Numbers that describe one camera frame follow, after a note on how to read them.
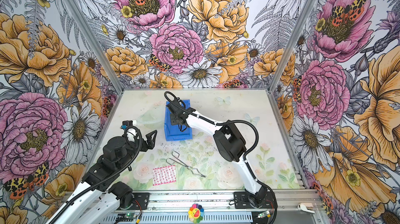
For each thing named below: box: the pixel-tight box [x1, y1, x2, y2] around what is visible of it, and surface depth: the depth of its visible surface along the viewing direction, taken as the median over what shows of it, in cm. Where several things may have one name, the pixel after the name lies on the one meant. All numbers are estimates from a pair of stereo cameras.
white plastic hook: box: [297, 203, 316, 215], surface depth 72 cm
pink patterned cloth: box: [152, 164, 177, 186], surface depth 83 cm
